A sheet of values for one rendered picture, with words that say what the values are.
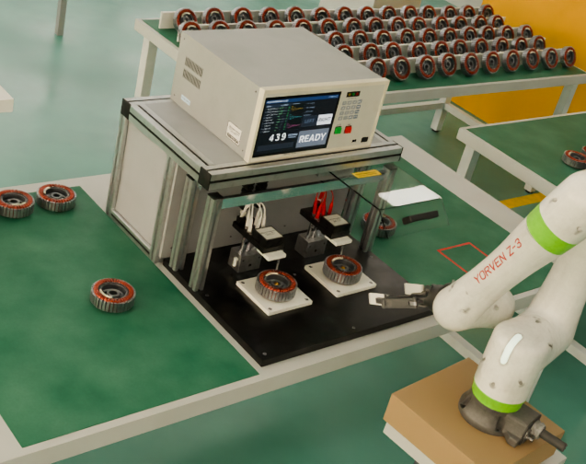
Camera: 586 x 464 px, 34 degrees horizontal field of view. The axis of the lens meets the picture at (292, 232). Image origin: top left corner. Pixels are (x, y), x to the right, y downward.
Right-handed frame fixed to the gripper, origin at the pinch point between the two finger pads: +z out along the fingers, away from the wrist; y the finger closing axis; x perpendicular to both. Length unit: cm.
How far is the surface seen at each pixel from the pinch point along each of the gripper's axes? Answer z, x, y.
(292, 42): 29, 70, -2
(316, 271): 22.9, 5.8, -6.0
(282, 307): 13.6, 0.5, -26.6
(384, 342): -1.2, -12.3, -5.3
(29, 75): 323, 85, 53
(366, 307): 7.6, -4.2, -2.2
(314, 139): 12.0, 43.3, -11.6
